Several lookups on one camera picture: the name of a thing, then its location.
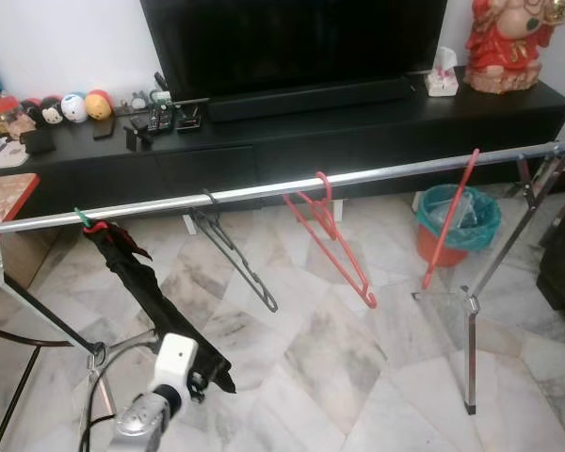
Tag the black flat television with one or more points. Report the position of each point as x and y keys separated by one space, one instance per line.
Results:
x=292 y=42

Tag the red robed buddha figurine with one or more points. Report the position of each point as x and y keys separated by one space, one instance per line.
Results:
x=508 y=56

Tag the black television console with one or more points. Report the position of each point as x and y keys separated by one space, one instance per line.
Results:
x=358 y=141

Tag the black shirt small white logo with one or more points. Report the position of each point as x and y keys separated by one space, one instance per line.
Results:
x=160 y=301

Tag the dark grey plastic hanger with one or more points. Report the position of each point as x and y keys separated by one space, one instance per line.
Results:
x=200 y=217

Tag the green hook hanger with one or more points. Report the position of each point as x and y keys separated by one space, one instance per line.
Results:
x=96 y=227

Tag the white pink tissue box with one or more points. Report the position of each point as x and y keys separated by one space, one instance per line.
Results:
x=443 y=83

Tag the orange round plush toy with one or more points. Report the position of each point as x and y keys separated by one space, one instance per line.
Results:
x=99 y=105

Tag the small white box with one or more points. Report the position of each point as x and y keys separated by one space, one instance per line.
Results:
x=2 y=153

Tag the small grey figurine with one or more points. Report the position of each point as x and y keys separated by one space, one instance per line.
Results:
x=138 y=102

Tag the red-lid jar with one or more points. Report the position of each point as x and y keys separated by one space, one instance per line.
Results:
x=5 y=113

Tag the dark brown plush toy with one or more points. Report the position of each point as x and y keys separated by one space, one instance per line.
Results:
x=30 y=113

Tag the silver metal clothes rack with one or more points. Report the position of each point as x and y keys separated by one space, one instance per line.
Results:
x=264 y=188

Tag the red plastic bucket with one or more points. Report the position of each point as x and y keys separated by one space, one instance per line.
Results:
x=438 y=250

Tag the white round plush toy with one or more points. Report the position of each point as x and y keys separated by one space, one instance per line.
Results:
x=74 y=108

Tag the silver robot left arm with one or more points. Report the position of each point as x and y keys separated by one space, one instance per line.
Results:
x=141 y=419

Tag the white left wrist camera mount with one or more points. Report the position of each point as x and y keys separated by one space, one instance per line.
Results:
x=176 y=358

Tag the green white gadget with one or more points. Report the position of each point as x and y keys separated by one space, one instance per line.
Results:
x=162 y=108

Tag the teal plastic bin liner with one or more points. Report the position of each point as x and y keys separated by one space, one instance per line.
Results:
x=485 y=226

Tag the red plastic hanger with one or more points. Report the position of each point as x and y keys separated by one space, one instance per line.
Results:
x=451 y=217
x=326 y=218

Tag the black plush toy white face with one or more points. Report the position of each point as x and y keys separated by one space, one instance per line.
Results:
x=52 y=111

